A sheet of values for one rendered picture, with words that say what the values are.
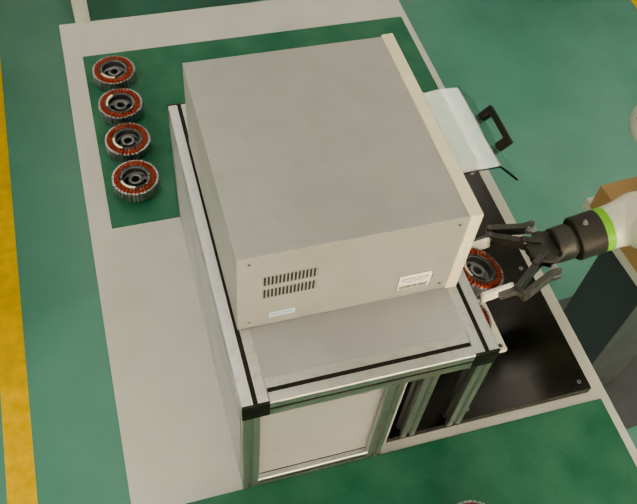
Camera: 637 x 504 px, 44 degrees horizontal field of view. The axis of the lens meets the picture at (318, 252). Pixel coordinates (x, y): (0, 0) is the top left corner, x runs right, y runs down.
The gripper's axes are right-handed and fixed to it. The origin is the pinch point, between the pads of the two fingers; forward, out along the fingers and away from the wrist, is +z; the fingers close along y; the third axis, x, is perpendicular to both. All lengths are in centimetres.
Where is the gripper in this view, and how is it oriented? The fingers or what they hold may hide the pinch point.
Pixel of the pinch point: (477, 271)
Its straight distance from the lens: 163.8
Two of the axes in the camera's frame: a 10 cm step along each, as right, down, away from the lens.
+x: -1.5, -5.5, -8.2
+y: -2.8, -7.7, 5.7
